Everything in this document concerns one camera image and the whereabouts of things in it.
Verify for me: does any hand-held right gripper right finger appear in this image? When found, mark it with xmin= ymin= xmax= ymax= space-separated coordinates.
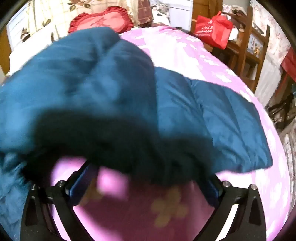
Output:
xmin=201 ymin=176 xmax=270 ymax=241

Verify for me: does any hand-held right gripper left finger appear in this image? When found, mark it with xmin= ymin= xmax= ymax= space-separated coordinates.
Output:
xmin=21 ymin=161 xmax=100 ymax=241

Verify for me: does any blue padded jacket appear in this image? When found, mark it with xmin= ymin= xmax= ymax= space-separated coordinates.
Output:
xmin=0 ymin=27 xmax=273 ymax=241

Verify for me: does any pink floral bed sheet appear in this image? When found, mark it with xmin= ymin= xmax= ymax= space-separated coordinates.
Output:
xmin=50 ymin=25 xmax=292 ymax=241

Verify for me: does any white pillow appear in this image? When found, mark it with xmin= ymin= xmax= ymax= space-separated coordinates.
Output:
xmin=9 ymin=29 xmax=60 ymax=75

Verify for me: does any red heart-shaped pillow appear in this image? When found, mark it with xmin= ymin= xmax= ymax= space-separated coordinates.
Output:
xmin=68 ymin=6 xmax=134 ymax=34

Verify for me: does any wooden chair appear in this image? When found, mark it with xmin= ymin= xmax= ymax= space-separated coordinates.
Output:
xmin=192 ymin=0 xmax=271 ymax=93

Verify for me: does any red shopping bag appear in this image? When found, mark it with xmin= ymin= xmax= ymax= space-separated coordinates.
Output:
xmin=193 ymin=11 xmax=233 ymax=49

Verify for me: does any white slatted headboard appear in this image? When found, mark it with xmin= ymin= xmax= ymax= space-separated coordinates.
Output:
xmin=6 ymin=9 xmax=29 ymax=50

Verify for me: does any cream floral blanket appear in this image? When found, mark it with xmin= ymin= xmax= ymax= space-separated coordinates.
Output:
xmin=25 ymin=0 xmax=139 ymax=35

